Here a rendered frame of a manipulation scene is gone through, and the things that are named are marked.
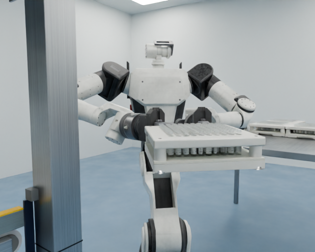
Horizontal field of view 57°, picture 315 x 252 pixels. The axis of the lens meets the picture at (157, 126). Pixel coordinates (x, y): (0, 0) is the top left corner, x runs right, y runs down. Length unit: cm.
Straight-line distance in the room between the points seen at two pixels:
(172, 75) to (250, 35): 424
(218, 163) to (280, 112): 464
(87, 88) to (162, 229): 64
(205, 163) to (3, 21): 432
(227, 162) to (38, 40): 43
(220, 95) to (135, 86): 37
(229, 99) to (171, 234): 61
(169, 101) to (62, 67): 81
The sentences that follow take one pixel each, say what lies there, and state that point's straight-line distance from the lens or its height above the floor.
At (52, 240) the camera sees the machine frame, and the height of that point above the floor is 93.
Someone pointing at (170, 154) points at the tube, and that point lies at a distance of 65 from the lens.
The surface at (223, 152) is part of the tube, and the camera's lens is 68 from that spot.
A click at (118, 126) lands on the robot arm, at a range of 98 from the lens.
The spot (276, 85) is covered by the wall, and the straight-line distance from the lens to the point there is 526.
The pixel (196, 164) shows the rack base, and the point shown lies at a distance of 63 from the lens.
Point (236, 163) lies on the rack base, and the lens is 65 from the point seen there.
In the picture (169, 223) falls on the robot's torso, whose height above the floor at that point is 66.
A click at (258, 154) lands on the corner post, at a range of 67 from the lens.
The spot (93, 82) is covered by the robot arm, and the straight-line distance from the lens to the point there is 124.
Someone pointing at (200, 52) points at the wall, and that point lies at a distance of 574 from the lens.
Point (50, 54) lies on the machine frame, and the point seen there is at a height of 124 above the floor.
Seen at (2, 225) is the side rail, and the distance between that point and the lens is 57.
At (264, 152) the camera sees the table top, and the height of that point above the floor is 88.
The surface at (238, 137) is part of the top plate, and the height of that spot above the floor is 108.
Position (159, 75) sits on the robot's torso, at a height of 126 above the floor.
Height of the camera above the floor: 117
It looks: 6 degrees down
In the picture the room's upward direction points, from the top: straight up
